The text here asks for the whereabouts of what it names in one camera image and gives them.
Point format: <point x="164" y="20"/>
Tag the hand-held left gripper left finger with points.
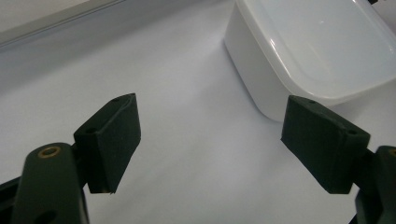
<point x="112" y="146"/>

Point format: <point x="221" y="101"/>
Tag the white square lidded container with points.
<point x="311" y="46"/>

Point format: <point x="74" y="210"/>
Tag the metal floor rail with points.
<point x="46" y="21"/>

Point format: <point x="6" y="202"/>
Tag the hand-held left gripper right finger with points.
<point x="323" y="146"/>

